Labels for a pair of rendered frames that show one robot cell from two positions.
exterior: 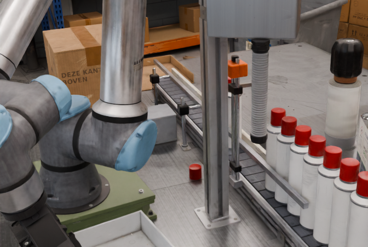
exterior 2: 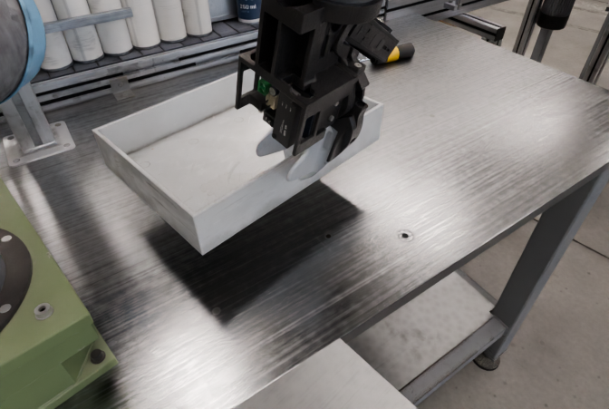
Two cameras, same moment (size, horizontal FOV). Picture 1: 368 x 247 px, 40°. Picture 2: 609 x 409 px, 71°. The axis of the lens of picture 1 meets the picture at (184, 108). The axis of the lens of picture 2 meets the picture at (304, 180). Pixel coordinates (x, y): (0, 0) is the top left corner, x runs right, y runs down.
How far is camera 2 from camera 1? 100 cm
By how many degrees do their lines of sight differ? 86
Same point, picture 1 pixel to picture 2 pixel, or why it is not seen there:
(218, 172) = not seen: hidden behind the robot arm
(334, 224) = not seen: outside the picture
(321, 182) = not seen: outside the picture
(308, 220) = (127, 40)
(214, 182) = not seen: hidden behind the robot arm
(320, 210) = (145, 4)
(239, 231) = (88, 121)
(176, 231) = (69, 176)
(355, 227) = not seen: outside the picture
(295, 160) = not seen: outside the picture
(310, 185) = not seen: outside the picture
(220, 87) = not seen: outside the picture
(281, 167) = (44, 10)
